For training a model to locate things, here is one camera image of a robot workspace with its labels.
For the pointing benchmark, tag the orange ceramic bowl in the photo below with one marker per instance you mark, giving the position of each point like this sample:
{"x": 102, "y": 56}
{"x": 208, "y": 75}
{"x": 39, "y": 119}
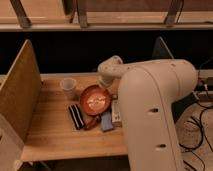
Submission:
{"x": 94, "y": 100}

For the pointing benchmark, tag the white plastic bottle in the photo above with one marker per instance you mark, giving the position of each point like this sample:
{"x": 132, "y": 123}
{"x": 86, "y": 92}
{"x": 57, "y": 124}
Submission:
{"x": 116, "y": 116}

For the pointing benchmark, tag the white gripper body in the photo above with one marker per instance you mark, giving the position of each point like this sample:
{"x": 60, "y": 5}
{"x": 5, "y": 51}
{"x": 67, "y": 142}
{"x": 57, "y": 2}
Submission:
{"x": 108, "y": 70}

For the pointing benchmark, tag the red brown small object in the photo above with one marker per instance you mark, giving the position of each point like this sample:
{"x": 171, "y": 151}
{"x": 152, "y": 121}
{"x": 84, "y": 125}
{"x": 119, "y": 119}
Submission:
{"x": 92, "y": 123}

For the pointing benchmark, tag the wooden side panel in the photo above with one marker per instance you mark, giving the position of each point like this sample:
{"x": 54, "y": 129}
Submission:
{"x": 19, "y": 92}

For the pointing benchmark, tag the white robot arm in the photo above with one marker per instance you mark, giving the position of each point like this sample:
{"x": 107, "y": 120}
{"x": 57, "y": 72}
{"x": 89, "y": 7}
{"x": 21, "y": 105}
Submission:
{"x": 146, "y": 92}

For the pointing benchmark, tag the black white striped cloth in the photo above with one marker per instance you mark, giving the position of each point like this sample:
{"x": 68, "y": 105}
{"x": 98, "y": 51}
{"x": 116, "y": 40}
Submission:
{"x": 76, "y": 116}

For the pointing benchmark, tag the translucent plastic cup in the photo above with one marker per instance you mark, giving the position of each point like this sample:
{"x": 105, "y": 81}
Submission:
{"x": 68, "y": 85}

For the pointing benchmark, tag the blue sponge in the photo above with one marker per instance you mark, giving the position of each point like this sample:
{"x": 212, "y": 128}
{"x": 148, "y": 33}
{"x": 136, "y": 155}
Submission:
{"x": 106, "y": 122}

